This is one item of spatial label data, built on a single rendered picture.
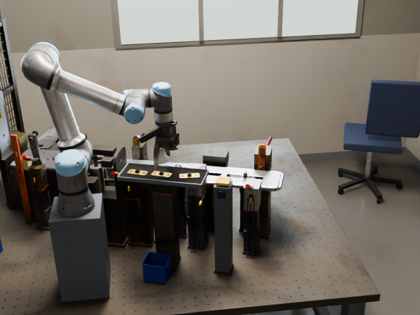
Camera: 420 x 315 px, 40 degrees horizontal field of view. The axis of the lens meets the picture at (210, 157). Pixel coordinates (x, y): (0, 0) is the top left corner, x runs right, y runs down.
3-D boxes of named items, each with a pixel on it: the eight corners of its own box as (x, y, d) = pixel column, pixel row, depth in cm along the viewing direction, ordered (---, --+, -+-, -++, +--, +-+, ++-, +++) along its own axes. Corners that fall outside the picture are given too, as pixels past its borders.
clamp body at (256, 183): (260, 245, 279) (262, 179, 262) (257, 260, 268) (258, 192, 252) (245, 244, 280) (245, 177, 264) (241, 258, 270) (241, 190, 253)
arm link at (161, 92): (150, 81, 232) (172, 80, 232) (152, 107, 236) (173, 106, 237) (149, 88, 225) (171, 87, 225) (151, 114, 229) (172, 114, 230)
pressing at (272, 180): (285, 170, 285) (285, 167, 284) (280, 193, 265) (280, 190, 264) (29, 149, 312) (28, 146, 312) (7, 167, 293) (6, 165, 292)
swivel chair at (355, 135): (413, 202, 445) (432, 83, 402) (345, 208, 440) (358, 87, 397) (385, 169, 495) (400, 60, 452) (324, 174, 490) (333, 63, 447)
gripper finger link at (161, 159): (165, 171, 234) (169, 149, 235) (151, 169, 235) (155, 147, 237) (167, 172, 237) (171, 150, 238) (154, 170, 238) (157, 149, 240)
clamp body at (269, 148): (271, 204, 312) (274, 143, 296) (268, 218, 300) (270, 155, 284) (255, 203, 314) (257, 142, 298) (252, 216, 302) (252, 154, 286)
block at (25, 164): (40, 219, 303) (30, 156, 286) (37, 222, 300) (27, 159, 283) (35, 218, 303) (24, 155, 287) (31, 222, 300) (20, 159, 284)
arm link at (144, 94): (120, 96, 222) (149, 95, 222) (123, 86, 232) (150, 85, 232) (122, 115, 225) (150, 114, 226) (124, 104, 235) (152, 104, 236)
